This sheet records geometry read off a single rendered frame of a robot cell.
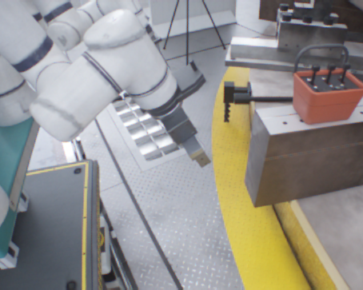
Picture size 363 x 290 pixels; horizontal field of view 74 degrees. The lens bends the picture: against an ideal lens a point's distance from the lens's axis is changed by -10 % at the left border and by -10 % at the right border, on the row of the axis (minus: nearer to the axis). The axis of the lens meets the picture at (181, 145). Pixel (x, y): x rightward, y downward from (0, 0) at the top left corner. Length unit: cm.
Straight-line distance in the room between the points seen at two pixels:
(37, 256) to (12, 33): 84
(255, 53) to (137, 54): 170
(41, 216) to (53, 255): 20
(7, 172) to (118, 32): 56
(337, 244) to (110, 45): 98
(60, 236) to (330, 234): 102
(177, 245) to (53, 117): 105
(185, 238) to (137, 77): 104
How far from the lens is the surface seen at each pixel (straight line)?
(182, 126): 49
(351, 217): 119
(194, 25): 383
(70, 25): 78
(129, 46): 40
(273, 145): 85
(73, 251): 107
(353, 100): 91
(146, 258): 133
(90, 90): 40
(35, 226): 121
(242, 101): 161
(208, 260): 130
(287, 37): 194
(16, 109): 101
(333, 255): 107
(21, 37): 50
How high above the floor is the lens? 120
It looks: 42 degrees down
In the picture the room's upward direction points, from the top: 5 degrees counter-clockwise
